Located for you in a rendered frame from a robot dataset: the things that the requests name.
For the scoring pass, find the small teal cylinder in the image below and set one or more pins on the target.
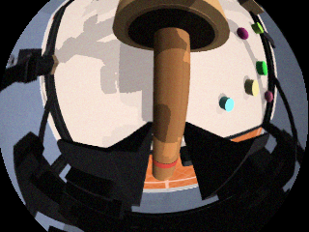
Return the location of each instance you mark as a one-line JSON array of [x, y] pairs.
[[226, 103]]

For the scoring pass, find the pale yellow cylinder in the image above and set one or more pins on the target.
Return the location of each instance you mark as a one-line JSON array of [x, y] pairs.
[[251, 87]]

